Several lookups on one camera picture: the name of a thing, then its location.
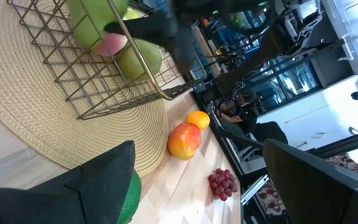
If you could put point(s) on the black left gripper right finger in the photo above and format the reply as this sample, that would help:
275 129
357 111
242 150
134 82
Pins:
315 193

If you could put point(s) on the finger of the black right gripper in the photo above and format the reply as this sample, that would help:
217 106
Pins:
148 28

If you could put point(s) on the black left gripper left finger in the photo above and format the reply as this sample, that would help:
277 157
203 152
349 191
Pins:
73 199

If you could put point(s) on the small light green fruit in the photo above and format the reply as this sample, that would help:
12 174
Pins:
141 60

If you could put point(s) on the pale pink peach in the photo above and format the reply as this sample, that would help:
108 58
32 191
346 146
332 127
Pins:
112 44

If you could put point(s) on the dark green round fruit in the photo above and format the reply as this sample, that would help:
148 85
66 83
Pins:
132 199

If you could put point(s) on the large green pear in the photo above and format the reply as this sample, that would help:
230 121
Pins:
89 21

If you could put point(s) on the yellow-orange fruit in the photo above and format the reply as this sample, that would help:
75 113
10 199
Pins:
199 119

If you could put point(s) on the red and yellow mango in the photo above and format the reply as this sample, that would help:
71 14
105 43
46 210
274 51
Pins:
183 141

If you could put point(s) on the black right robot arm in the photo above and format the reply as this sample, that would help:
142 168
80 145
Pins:
269 43

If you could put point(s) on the patterned rug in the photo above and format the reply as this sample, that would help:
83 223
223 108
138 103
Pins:
269 199

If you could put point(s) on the red-purple grape bunch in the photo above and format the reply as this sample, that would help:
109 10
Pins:
223 184

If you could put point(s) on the person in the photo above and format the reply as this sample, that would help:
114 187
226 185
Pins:
247 115

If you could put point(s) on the round woven beige placemat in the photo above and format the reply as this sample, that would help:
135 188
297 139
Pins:
26 102

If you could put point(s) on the black station frame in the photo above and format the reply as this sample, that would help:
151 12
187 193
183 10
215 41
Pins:
218 137

